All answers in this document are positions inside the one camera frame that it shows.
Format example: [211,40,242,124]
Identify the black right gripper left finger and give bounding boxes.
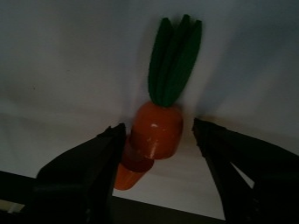
[32,122,127,224]

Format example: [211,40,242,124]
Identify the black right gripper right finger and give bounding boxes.
[191,117,299,224]

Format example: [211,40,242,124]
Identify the toy carrot bottom piece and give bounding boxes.
[113,139,155,192]

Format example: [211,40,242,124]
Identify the toy carrot top with leaves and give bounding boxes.
[128,13,204,161]

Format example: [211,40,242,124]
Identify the white cutting board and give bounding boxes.
[0,0,299,221]

